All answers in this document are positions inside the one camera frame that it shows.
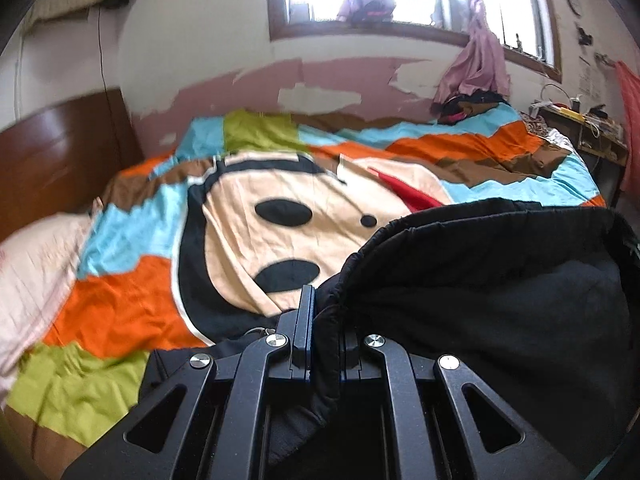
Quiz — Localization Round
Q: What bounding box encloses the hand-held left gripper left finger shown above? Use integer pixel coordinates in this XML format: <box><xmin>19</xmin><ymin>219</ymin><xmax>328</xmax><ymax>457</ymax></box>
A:
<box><xmin>62</xmin><ymin>284</ymin><xmax>317</xmax><ymax>480</ymax></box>

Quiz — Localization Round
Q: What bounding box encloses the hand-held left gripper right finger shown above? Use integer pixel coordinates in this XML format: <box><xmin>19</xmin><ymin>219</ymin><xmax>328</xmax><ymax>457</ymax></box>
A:
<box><xmin>336</xmin><ymin>331</ymin><xmax>586</xmax><ymax>480</ymax></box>

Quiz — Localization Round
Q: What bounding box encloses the black padded jacket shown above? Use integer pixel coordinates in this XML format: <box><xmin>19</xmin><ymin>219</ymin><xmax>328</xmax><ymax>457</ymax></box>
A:
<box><xmin>140</xmin><ymin>198</ymin><xmax>640</xmax><ymax>480</ymax></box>

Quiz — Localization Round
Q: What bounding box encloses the pile of dark clothes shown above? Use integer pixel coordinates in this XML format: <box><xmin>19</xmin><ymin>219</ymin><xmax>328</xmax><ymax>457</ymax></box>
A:
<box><xmin>432</xmin><ymin>89</ymin><xmax>512</xmax><ymax>124</ymax></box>

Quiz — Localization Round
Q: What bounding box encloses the colourful cartoon printed blanket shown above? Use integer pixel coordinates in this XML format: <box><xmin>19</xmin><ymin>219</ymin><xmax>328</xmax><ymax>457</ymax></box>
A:
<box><xmin>5</xmin><ymin>107</ymin><xmax>608</xmax><ymax>448</ymax></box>

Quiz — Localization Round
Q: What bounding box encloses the pale pink pillow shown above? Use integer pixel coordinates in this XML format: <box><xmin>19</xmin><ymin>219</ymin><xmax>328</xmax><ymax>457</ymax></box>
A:
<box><xmin>0</xmin><ymin>212</ymin><xmax>101</xmax><ymax>396</ymax></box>

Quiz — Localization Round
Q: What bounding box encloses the brown wooden headboard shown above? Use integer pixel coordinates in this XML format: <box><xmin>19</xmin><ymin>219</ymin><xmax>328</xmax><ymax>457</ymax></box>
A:
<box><xmin>0</xmin><ymin>89</ymin><xmax>146</xmax><ymax>241</ymax></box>

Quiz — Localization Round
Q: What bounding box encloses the pink curtain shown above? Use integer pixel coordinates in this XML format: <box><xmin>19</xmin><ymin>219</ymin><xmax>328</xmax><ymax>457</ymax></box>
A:
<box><xmin>432</xmin><ymin>0</ymin><xmax>511</xmax><ymax>107</ymax></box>

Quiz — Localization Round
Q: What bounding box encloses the cluttered wooden desk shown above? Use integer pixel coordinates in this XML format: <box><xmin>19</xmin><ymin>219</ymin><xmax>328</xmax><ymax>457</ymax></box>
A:
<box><xmin>529</xmin><ymin>100</ymin><xmax>631</xmax><ymax>206</ymax></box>

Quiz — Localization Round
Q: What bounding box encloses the red hanging cloth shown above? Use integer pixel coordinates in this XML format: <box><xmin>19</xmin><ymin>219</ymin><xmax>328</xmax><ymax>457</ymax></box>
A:
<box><xmin>614</xmin><ymin>60</ymin><xmax>640</xmax><ymax>193</ymax></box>

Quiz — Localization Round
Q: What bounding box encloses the black wall cable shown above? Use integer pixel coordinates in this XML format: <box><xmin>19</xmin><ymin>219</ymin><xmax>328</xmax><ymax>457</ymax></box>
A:
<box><xmin>95</xmin><ymin>2</ymin><xmax>136</xmax><ymax>126</ymax></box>

